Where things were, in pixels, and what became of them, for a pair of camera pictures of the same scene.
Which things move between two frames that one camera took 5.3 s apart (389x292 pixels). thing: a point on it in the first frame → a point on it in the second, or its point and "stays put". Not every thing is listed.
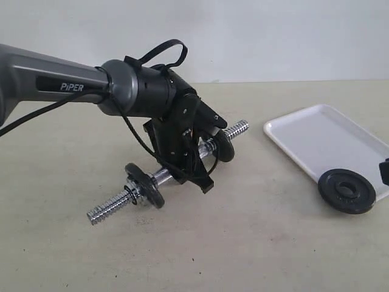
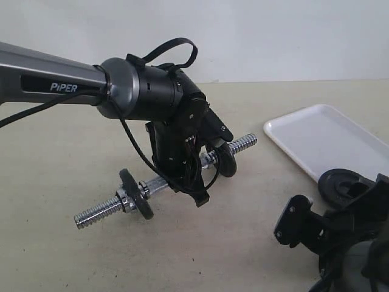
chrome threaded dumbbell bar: [205, 149] → [208, 160]
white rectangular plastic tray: [321, 139] stays put
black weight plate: [346, 191] stays put
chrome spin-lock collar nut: [133, 194] → [124, 200]
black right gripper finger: [384, 167] → [365, 219]
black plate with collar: [147, 184] → [138, 191]
